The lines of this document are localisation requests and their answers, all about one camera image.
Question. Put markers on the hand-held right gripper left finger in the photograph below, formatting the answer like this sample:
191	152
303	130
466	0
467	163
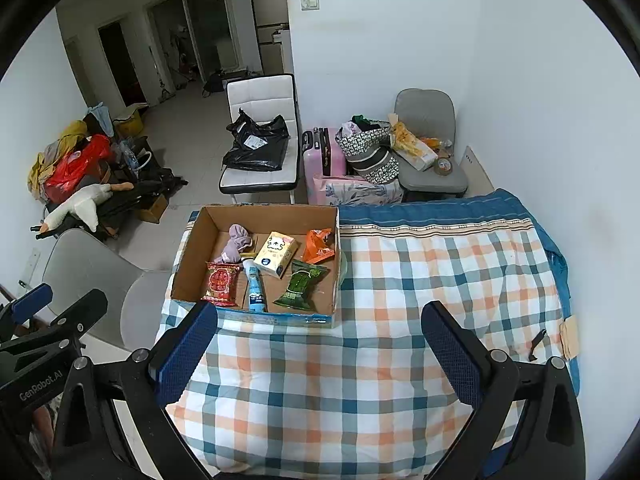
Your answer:
185	350

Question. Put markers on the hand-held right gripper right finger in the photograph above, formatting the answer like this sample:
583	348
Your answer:
450	355

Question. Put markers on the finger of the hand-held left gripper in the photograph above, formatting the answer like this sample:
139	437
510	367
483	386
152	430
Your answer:
82	310
32	302

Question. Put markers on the red snack packet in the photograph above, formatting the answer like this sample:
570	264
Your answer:
220	285

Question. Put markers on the light blue tube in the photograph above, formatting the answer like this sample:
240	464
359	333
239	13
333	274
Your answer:
256	287

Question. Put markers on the purple socks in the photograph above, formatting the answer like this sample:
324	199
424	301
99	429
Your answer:
235	245

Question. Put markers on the yellow white tissue pack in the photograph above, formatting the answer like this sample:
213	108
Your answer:
275	255

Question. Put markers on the green snack packet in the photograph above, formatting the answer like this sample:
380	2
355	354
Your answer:
300	285

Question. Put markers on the orange snack packet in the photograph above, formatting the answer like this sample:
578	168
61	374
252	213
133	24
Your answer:
317	245

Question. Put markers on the grey round chair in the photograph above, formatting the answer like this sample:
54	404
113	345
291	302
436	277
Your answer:
85	275

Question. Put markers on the black clip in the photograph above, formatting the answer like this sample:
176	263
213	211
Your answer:
537	342

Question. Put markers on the plaid blanket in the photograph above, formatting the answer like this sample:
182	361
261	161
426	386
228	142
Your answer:
350	385

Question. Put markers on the white goose plush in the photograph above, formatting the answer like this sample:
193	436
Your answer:
82	205

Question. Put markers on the small cardboard box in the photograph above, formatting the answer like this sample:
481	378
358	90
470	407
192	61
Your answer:
152	208

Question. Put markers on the black duffel bag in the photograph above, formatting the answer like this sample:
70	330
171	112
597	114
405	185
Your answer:
145	187

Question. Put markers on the red plastic bag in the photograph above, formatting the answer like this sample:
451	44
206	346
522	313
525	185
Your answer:
75	167

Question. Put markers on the yellow clothes pile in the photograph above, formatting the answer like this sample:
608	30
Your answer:
47	160

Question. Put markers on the white board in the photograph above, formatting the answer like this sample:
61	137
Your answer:
477	172

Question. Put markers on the floral pillow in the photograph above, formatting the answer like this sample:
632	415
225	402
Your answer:
360	190

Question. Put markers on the brown tape roll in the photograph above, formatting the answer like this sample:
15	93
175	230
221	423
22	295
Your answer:
444	165

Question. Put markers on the patterned tote bag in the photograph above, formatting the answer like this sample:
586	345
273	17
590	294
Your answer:
375	160

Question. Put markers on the yellow tissue bag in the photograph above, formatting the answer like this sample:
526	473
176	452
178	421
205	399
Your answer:
412	149

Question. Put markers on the black plastic bag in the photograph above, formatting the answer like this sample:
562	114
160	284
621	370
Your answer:
255	152

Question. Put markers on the pink suitcase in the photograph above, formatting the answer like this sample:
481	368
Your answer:
325	152

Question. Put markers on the grey office chair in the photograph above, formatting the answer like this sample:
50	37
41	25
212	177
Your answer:
425	105

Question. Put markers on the white padded chair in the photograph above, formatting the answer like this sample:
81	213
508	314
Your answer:
260	92

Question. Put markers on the glass sliding door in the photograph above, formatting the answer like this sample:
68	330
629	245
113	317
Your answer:
200	30

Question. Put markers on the wall switch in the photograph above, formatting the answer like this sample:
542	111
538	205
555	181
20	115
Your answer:
310	1

